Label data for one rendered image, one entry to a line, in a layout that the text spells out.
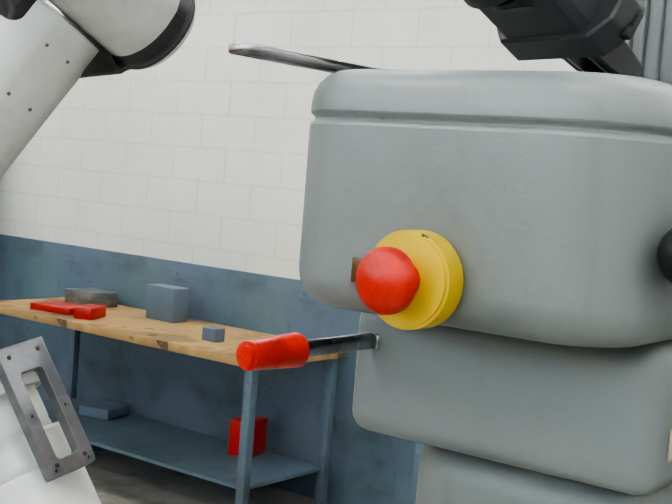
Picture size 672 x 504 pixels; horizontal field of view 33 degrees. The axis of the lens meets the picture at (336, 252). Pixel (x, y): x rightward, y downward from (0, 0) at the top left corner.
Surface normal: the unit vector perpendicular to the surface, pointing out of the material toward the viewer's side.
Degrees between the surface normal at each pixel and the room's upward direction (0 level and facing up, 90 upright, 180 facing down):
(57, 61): 108
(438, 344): 90
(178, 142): 90
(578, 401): 90
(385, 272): 87
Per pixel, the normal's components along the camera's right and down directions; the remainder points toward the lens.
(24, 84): 0.59, 0.40
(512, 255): -0.60, 0.01
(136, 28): 0.33, 0.66
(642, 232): 0.42, 0.10
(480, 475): -0.53, -0.37
